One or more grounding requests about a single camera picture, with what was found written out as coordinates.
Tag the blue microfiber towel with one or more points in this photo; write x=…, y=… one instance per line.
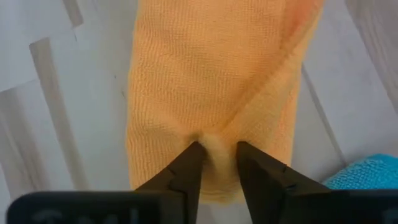
x=367, y=174

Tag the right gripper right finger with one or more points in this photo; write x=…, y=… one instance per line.
x=273, y=199

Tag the orange microfiber towel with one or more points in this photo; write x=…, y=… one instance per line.
x=202, y=77

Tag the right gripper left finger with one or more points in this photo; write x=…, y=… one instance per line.
x=180, y=199

